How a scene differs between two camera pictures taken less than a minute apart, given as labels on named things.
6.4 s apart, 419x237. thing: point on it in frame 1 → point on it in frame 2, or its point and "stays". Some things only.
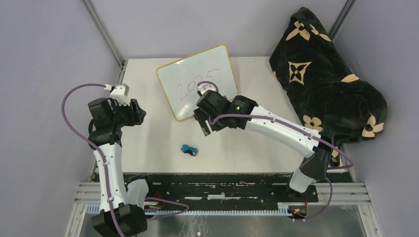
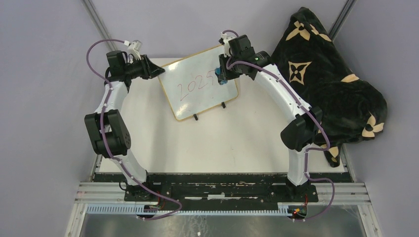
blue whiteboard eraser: (192, 150) → (218, 72)
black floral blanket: (325, 92) stays
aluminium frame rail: (88, 196) stays
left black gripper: (136, 115) → (149, 69)
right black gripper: (201, 116) → (225, 74)
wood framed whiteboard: (179, 79) stays
